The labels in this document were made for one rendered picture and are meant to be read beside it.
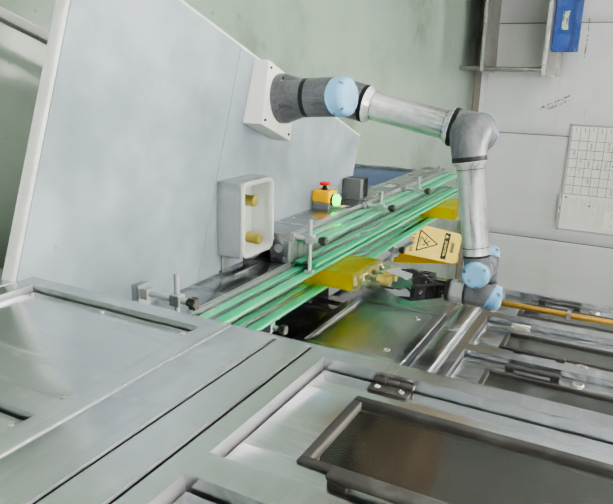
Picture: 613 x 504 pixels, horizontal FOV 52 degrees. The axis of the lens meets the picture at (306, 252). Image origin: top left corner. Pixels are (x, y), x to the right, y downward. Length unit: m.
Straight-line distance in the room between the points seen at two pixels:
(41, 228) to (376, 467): 0.89
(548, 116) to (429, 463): 7.05
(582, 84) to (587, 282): 2.23
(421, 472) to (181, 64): 1.22
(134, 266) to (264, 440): 0.89
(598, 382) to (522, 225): 6.02
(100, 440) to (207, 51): 1.22
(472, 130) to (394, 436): 1.13
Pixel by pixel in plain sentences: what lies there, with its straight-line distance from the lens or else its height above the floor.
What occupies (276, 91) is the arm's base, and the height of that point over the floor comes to 0.83.
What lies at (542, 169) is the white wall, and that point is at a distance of 7.76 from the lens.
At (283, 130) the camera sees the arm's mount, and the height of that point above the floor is 0.81.
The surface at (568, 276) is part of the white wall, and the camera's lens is 7.96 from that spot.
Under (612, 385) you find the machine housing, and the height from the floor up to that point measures 1.84.
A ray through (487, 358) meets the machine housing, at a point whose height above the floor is 1.50.
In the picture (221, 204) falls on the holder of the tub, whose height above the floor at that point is 0.77.
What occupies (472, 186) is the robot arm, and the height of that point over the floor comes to 1.42.
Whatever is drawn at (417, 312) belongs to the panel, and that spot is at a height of 1.23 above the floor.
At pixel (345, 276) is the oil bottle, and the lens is 2.01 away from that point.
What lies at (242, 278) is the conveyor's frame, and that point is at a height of 0.84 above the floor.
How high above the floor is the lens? 1.80
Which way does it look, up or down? 26 degrees down
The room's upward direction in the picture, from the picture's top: 100 degrees clockwise
